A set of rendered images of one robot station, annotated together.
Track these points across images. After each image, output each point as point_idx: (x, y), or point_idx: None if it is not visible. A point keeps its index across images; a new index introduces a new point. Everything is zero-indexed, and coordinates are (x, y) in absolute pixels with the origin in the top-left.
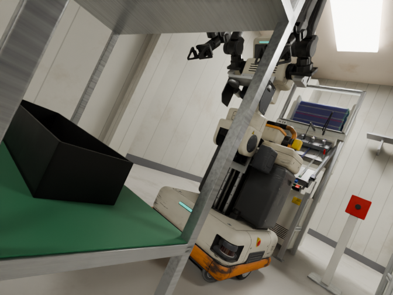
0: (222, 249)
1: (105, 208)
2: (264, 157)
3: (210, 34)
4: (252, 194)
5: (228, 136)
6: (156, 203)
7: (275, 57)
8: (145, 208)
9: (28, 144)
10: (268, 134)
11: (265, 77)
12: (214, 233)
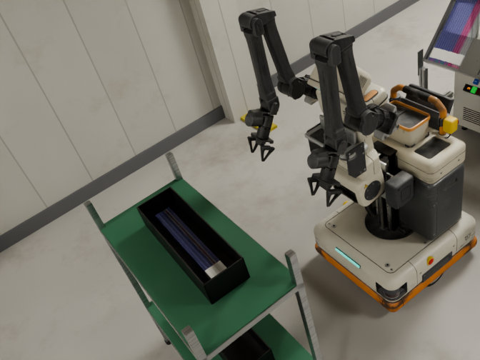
0: (385, 293)
1: None
2: (393, 198)
3: (256, 126)
4: (411, 209)
5: (307, 334)
6: (318, 244)
7: (303, 303)
8: (293, 346)
9: (223, 358)
10: (400, 136)
11: (306, 312)
12: (374, 281)
